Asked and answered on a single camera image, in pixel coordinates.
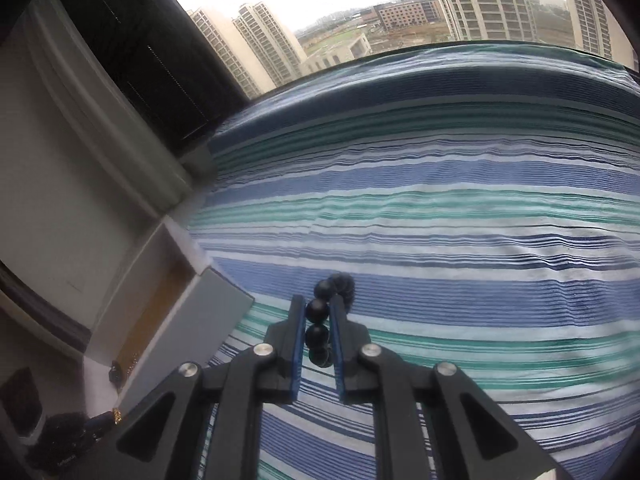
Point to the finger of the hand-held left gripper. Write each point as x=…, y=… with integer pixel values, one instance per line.
x=100, y=422

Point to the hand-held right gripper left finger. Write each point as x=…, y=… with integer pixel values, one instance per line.
x=298, y=350

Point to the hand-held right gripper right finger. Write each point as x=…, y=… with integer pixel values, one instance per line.
x=340, y=355

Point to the black watch band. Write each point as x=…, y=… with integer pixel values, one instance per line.
x=116, y=374

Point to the white cardboard box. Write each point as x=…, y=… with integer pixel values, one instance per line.
x=210, y=305

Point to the blue green striped bed sheet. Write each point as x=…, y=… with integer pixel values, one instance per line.
x=450, y=235

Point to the low pale building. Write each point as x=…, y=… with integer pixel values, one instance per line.
x=335, y=55

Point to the beige twin high-rise towers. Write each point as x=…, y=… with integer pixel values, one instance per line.
x=250, y=45

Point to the dark window panel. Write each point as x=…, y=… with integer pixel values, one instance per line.
x=140, y=60

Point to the low brown building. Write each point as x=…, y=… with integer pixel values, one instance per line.
x=405, y=15

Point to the tall high-rise building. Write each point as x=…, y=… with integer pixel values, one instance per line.
x=480, y=0

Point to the striped high-rise building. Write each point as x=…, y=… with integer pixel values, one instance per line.
x=587, y=10

